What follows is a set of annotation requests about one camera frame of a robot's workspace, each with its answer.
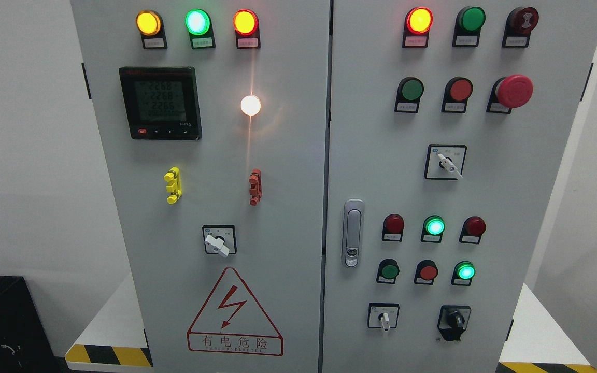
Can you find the black rotary knob switch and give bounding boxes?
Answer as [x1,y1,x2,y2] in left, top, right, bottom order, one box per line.
[437,305,472,341]

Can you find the red terminal connector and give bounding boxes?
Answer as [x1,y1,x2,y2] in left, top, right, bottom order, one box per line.
[248,168,263,206]

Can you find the white glowing indicator light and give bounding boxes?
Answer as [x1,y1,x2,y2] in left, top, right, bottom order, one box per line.
[240,94,261,117]

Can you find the dark red indicator middle left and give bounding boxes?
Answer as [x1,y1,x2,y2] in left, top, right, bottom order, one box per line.
[381,214,405,242]

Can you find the grey left cabinet door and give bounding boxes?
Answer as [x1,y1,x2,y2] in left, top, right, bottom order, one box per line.
[71,1,330,372]

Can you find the grey cabinet door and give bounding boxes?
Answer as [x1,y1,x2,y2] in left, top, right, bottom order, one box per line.
[71,1,330,372]
[322,1,597,372]

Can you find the green push button lower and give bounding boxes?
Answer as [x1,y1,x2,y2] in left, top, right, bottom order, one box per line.
[376,258,400,285]

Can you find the green push button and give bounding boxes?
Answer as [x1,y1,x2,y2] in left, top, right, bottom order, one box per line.
[395,77,424,113]
[376,258,400,285]

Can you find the yellow terminal connector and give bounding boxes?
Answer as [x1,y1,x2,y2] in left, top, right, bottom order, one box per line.
[164,167,182,205]

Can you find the lit green indicator middle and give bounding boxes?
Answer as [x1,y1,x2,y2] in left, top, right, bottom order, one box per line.
[421,215,446,243]

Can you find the green push button upper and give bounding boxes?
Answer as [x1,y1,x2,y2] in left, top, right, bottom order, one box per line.
[395,77,424,113]

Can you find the red electrical hazard warning sticker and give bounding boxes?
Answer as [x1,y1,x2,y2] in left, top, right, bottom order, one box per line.
[187,267,284,356]

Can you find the red push button lower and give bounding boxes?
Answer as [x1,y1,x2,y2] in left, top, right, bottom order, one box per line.
[413,260,438,285]

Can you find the red push button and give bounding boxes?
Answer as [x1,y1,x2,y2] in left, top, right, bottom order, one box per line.
[441,76,473,113]
[413,260,438,285]

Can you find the black digital power meter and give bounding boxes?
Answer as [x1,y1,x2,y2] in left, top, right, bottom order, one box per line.
[119,66,202,141]

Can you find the grey right cabinet door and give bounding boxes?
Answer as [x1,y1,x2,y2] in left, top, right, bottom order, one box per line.
[322,1,597,372]

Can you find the orange-red indicator light left door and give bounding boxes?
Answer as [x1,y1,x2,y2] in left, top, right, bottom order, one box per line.
[233,9,261,49]

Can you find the red indicator middle right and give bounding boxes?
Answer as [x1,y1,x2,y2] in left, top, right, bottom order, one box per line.
[458,216,487,244]

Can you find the green indicator lower right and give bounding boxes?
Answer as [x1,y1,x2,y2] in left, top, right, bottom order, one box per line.
[451,261,476,286]

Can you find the red push button upper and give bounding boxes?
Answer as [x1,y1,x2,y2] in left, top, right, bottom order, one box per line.
[441,76,473,113]

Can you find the green indicator light top left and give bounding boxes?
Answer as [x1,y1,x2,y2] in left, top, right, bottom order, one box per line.
[185,8,216,49]

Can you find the lit red indicator top right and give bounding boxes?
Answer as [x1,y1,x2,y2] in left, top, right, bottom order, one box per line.
[402,7,433,49]

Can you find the yellow indicator light top left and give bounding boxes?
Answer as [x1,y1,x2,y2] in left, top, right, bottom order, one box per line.
[136,9,167,49]

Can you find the red emergency stop button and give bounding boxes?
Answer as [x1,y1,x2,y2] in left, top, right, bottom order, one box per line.
[486,74,534,115]

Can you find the dark green indicator top right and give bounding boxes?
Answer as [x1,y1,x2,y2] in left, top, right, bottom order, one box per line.
[452,6,486,48]

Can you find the dark red buzzer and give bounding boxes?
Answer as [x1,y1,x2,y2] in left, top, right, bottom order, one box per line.
[502,7,539,49]

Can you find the white platform with hazard stripes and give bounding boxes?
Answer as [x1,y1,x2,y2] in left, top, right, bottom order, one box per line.
[62,276,595,372]

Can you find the black box lower left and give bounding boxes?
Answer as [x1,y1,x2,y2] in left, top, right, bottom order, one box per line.
[0,276,60,372]

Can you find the silver door latch handle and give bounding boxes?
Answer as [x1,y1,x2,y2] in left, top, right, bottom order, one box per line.
[342,199,365,268]

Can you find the white selector switch left door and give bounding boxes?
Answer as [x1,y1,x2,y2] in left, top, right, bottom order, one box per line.
[202,225,237,257]

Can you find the white selector switch upper right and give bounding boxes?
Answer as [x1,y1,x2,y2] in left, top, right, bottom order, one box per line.
[424,144,467,180]

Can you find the white selector switch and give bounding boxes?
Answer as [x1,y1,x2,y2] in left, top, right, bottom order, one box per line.
[424,144,467,180]
[367,303,400,332]

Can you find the white selector switch lower right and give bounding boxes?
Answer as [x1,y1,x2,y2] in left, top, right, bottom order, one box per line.
[367,303,400,332]

